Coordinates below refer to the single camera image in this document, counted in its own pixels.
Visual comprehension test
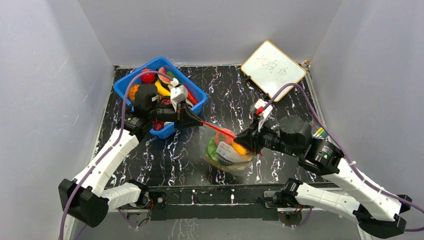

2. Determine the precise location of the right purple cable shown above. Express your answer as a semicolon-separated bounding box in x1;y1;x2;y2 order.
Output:
256;82;424;233

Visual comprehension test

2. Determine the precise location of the clear zip top bag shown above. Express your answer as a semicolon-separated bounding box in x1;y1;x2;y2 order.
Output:
199;123;257;176

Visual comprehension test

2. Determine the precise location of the orange toy pineapple fruit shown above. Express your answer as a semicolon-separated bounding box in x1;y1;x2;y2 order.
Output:
128;84;140;103

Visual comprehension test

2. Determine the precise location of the toy peach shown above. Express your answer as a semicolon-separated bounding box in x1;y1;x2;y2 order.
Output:
214;128;235;146

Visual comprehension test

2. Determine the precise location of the green toy lettuce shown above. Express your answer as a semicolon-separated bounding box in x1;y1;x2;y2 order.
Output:
204;135;223;167

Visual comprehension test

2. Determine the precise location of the toy carrot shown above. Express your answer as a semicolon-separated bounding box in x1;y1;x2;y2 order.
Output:
187;91;198;105

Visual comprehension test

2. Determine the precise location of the red toy pomegranate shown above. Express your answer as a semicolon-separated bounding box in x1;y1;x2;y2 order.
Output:
140;73;156;84

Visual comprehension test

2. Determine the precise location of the blue plastic bin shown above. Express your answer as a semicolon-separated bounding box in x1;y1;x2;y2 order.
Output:
113;57;207;141

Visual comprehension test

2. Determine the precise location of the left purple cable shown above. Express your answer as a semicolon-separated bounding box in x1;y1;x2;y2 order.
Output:
57;70;175;240

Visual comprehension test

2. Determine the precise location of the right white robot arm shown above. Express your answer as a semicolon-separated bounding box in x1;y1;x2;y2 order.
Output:
234;115;410;239

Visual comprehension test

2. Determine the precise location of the toy banana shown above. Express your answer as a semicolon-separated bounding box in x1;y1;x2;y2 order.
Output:
154;81;171;97

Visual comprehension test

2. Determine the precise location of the toy watermelon slice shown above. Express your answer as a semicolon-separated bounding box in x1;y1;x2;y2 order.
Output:
158;67;173;85

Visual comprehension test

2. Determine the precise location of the yellow toy bell pepper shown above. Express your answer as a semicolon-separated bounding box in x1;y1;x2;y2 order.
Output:
231;141;252;156

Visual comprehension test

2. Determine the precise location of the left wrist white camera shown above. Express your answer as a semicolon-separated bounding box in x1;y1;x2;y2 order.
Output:
170;77;188;112

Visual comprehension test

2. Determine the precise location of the purple cable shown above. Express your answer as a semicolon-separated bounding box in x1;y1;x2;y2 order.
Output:
57;70;175;240
256;82;424;233

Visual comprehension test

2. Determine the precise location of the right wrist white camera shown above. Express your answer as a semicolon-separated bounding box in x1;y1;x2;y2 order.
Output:
250;99;273;133

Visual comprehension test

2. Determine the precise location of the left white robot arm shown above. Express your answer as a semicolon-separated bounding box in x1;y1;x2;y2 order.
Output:
58;84;203;228

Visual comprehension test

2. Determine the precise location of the wrist white camera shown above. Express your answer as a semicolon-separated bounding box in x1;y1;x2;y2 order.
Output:
250;99;273;133
170;77;188;112

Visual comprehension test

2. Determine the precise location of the pack of coloured markers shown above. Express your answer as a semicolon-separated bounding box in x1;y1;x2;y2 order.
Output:
311;122;329;139

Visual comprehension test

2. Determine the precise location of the white dry-erase board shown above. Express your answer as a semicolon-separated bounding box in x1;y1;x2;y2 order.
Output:
240;40;307;98

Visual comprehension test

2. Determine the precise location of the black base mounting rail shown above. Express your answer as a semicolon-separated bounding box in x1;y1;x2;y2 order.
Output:
66;182;335;222

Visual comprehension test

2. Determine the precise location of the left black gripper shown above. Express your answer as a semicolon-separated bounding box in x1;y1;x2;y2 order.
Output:
148;100;203;132

